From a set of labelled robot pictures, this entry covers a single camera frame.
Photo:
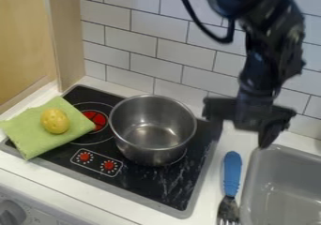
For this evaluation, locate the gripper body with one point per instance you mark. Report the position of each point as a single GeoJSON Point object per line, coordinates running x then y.
{"type": "Point", "coordinates": [253, 113]}

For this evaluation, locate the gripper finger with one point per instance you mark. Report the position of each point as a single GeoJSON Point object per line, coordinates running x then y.
{"type": "Point", "coordinates": [269, 136]}

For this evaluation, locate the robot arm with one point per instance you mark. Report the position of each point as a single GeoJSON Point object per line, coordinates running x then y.
{"type": "Point", "coordinates": [271, 32]}

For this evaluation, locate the silver pot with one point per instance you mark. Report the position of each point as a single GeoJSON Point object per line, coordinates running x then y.
{"type": "Point", "coordinates": [152, 132]}

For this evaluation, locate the toy sink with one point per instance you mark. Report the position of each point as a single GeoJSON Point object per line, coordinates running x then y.
{"type": "Point", "coordinates": [284, 188]}

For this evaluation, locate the toy stove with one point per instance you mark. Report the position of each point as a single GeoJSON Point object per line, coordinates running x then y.
{"type": "Point", "coordinates": [167, 178]}

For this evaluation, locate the yellow toy potato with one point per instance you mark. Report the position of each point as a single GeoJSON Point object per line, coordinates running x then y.
{"type": "Point", "coordinates": [54, 121]}

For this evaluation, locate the green cloth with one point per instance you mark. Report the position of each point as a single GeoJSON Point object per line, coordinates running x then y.
{"type": "Point", "coordinates": [31, 135]}

